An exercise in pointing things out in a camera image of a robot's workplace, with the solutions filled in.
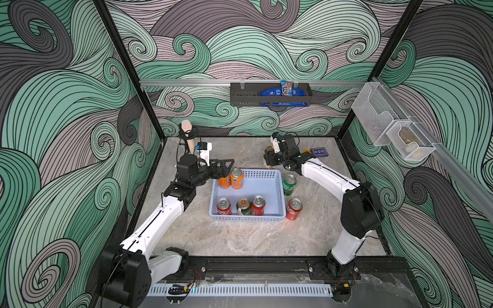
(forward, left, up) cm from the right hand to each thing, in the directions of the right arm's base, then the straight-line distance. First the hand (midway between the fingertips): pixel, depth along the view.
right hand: (273, 154), depth 91 cm
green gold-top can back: (0, +3, +4) cm, 5 cm away
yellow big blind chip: (+16, -24, -17) cm, 34 cm away
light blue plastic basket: (-7, +4, -14) cm, 17 cm away
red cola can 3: (-25, -7, -6) cm, 26 cm away
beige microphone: (+8, +41, +12) cm, 44 cm away
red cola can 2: (-24, +9, -5) cm, 26 cm away
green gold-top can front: (-24, +15, -5) cm, 29 cm away
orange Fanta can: (-10, +18, -6) cm, 22 cm away
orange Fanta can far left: (-10, +24, -11) cm, 28 cm away
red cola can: (-24, +23, -5) cm, 34 cm away
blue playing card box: (+13, -30, -15) cm, 36 cm away
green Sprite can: (-13, -7, -6) cm, 16 cm away
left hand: (-11, +22, +11) cm, 26 cm away
